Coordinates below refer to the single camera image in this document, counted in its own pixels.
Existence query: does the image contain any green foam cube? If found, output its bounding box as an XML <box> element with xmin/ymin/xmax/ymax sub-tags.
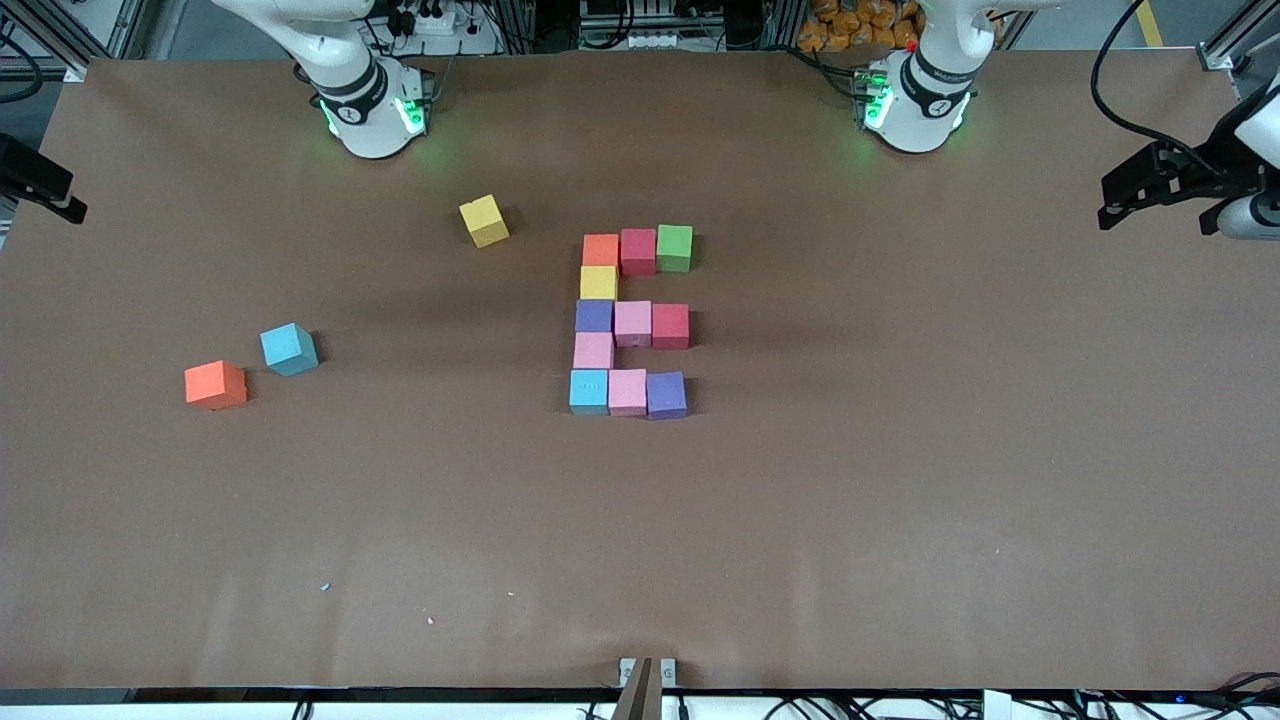
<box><xmin>656</xmin><ymin>224</ymin><xmax>694</xmax><ymax>274</ymax></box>

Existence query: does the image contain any red foam cube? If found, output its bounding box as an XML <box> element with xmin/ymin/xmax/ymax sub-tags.
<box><xmin>651</xmin><ymin>303</ymin><xmax>691</xmax><ymax>351</ymax></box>
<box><xmin>620</xmin><ymin>228</ymin><xmax>658</xmax><ymax>278</ymax></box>

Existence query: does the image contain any teal foam cube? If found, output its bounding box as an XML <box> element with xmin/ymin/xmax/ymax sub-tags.
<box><xmin>569</xmin><ymin>369</ymin><xmax>611</xmax><ymax>416</ymax></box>
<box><xmin>260</xmin><ymin>322</ymin><xmax>320</xmax><ymax>378</ymax></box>

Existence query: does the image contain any pile of orange objects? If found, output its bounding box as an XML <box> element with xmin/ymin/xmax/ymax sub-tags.
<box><xmin>797</xmin><ymin>0</ymin><xmax>926</xmax><ymax>53</ymax></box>

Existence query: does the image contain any brown table mat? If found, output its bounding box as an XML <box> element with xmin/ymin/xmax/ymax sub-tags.
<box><xmin>0</xmin><ymin>50</ymin><xmax>1280</xmax><ymax>691</ymax></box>

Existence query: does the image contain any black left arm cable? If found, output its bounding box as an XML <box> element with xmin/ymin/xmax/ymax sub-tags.
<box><xmin>1090</xmin><ymin>0</ymin><xmax>1231</xmax><ymax>166</ymax></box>

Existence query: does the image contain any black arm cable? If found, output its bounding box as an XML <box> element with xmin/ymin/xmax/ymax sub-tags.
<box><xmin>0</xmin><ymin>20</ymin><xmax>46</xmax><ymax>106</ymax></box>
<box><xmin>1090</xmin><ymin>0</ymin><xmax>1231</xmax><ymax>166</ymax></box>

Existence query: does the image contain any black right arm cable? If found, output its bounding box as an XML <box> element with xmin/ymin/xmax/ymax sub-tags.
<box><xmin>0</xmin><ymin>20</ymin><xmax>46</xmax><ymax>106</ymax></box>

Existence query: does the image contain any aluminium frame profile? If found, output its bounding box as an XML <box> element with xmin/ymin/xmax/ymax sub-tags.
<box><xmin>1200</xmin><ymin>0</ymin><xmax>1280</xmax><ymax>76</ymax></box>
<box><xmin>0</xmin><ymin>0</ymin><xmax>136</xmax><ymax>83</ymax></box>

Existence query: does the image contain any metal mount bracket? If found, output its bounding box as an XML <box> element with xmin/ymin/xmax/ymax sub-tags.
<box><xmin>612</xmin><ymin>657</ymin><xmax>678</xmax><ymax>720</ymax></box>

